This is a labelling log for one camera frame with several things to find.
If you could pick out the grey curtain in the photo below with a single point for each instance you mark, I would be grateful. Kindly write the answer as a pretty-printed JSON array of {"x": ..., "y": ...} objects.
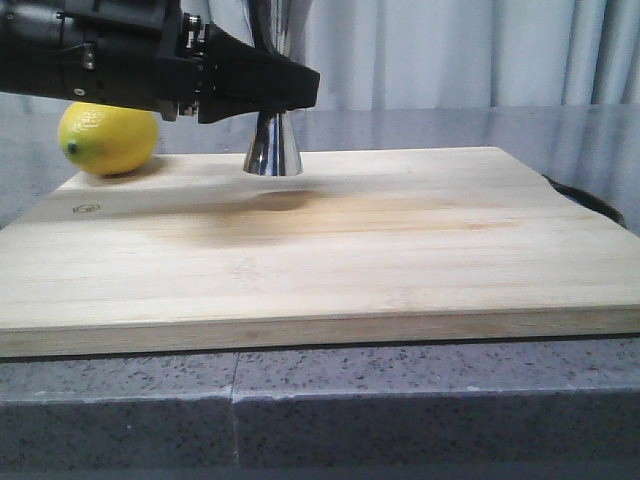
[{"x": 386, "y": 55}]

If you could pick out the steel double jigger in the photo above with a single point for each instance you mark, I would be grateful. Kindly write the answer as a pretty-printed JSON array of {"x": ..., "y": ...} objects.
[{"x": 273, "y": 150}]

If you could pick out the yellow lemon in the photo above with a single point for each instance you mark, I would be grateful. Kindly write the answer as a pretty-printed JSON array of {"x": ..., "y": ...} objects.
[{"x": 107, "y": 140}]

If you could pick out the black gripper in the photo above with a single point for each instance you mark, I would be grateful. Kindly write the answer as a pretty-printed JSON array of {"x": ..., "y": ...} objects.
[{"x": 134, "y": 54}]

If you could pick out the wooden cutting board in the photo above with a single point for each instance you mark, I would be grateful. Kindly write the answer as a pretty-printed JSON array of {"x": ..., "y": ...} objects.
[{"x": 192, "y": 253}]

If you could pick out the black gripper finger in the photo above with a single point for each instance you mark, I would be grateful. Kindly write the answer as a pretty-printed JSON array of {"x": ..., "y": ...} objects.
[{"x": 238, "y": 79}]

